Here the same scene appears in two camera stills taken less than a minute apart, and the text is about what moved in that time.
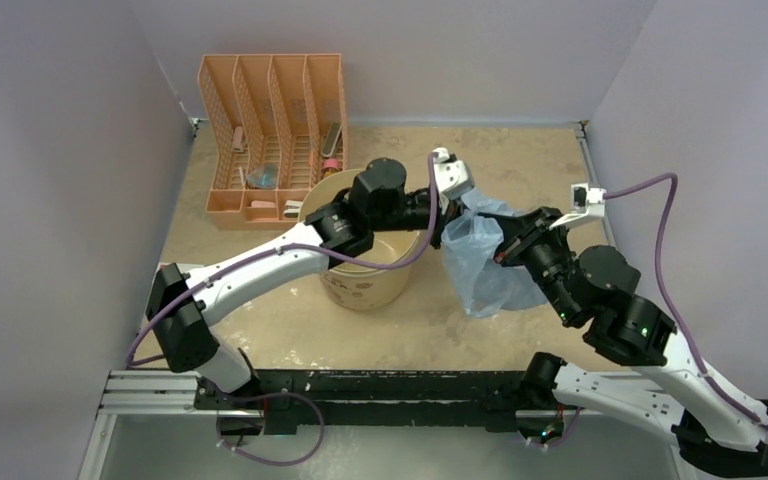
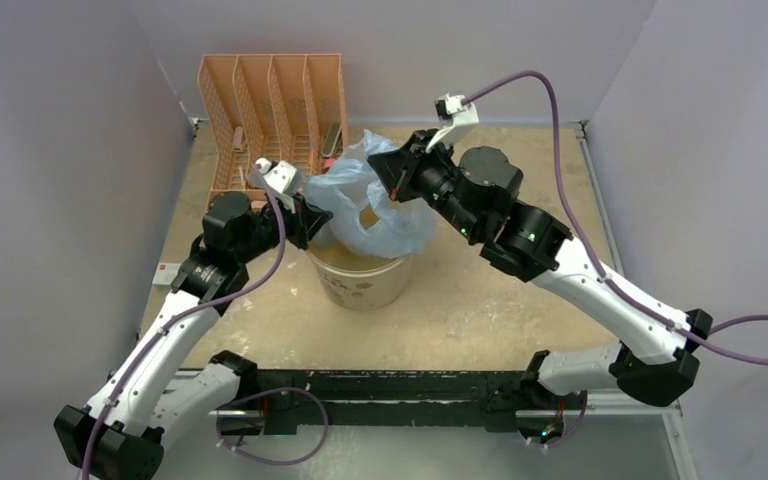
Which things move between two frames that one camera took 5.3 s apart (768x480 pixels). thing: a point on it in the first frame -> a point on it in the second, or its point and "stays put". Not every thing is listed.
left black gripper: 452,214 -> 306,221
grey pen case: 331,139 stays put
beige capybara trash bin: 360,286 stays put
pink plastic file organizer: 272,122 stays put
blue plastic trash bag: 471,244 -> 363,212
